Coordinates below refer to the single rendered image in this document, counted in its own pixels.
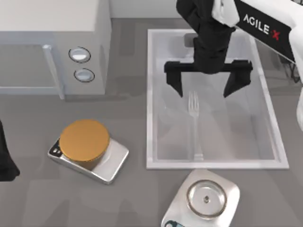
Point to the silver fork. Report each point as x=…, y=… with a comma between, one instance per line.
x=195, y=123

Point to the white sink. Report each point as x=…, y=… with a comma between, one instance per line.
x=236, y=132

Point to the small microwave knob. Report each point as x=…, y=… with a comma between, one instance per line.
x=84, y=75

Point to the large microwave knob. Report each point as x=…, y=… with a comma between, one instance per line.
x=79, y=55

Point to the silver kitchen scale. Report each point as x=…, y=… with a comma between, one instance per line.
x=111, y=163

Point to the orange round block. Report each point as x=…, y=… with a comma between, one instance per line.
x=84, y=140

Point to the pale microwave oven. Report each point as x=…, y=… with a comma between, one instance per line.
x=78, y=26

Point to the white scale with round plate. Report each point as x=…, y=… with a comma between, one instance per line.
x=206, y=198

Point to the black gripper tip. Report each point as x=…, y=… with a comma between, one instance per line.
x=6, y=160

